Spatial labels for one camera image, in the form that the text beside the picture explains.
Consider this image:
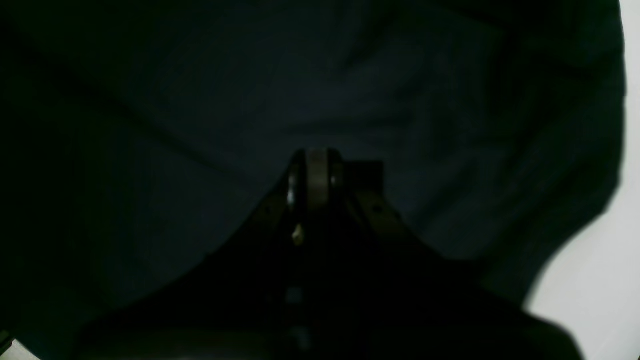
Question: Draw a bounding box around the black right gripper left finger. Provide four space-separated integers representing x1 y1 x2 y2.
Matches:
75 150 314 360

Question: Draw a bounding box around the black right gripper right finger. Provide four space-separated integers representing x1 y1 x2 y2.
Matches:
320 148 582 360

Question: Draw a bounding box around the black t-shirt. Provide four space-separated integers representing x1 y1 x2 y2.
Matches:
1 0 626 360

